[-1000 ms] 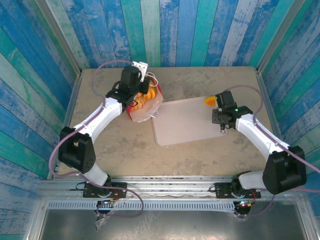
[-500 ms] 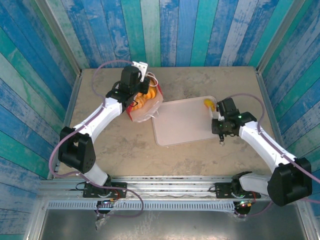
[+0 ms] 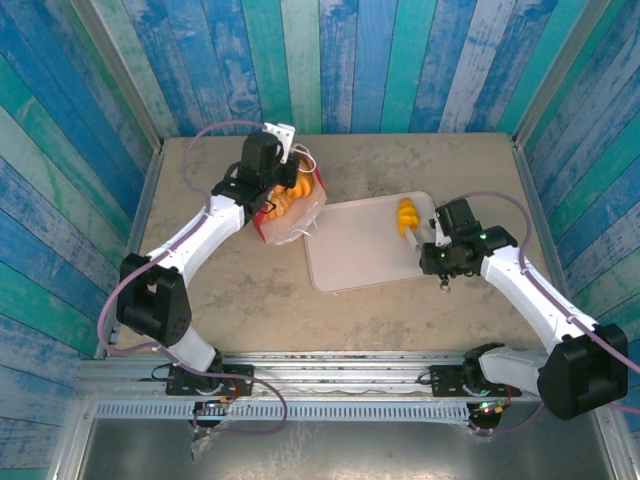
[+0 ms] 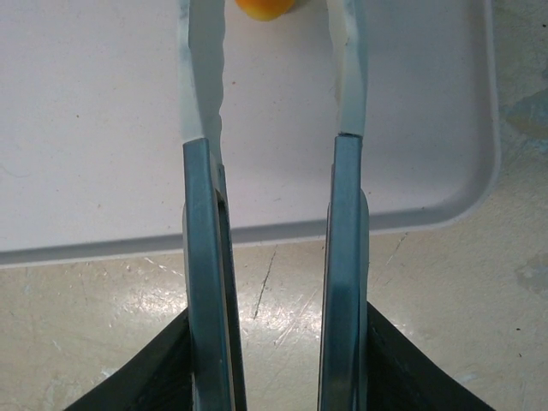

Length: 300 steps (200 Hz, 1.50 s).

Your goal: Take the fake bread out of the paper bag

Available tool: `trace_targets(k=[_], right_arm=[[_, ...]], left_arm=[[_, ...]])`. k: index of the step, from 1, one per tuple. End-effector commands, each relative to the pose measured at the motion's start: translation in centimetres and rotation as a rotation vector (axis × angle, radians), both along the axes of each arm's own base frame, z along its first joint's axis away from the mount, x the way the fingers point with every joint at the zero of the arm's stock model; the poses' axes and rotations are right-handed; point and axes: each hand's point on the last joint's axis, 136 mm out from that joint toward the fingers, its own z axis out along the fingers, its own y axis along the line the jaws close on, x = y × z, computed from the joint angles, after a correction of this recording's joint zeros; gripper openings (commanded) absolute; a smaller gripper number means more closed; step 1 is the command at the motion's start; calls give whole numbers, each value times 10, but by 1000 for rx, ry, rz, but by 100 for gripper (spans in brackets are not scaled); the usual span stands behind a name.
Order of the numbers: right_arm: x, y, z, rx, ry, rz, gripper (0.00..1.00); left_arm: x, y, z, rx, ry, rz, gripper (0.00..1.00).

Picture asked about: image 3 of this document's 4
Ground orange segmented fake bread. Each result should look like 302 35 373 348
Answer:
285 157 316 202

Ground metal tongs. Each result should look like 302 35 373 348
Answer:
402 225 452 295

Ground striped fake croissant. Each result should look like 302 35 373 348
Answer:
263 193 295 222

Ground yellow spiral fake bread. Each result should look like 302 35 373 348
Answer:
395 197 420 241

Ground red and white paper bag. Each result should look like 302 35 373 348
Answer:
248 143 329 247

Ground pale pink plastic tray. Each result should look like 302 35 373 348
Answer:
303 190 437 294

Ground steel sheet panel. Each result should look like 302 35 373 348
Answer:
74 417 619 480

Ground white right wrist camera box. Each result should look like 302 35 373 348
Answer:
429 208 449 247

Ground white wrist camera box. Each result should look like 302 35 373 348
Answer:
429 208 449 247
264 122 297 164

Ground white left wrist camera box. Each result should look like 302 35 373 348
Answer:
264 122 297 164

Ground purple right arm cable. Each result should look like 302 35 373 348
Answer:
462 192 640 437

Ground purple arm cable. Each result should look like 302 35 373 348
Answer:
97 119 290 437
462 192 640 437

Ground metal table side rail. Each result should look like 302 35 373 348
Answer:
94 147 167 360
509 135 592 361

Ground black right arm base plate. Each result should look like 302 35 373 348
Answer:
429 364 523 399

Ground aluminium mounting rail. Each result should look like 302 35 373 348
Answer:
74 352 616 401

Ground slanted metal frame post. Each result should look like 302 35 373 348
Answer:
510 0 612 147
69 0 164 151

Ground grey slotted cable duct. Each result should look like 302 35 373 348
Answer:
94 402 474 425

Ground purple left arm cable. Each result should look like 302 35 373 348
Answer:
97 119 290 437

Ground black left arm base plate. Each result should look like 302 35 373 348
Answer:
165 365 256 397

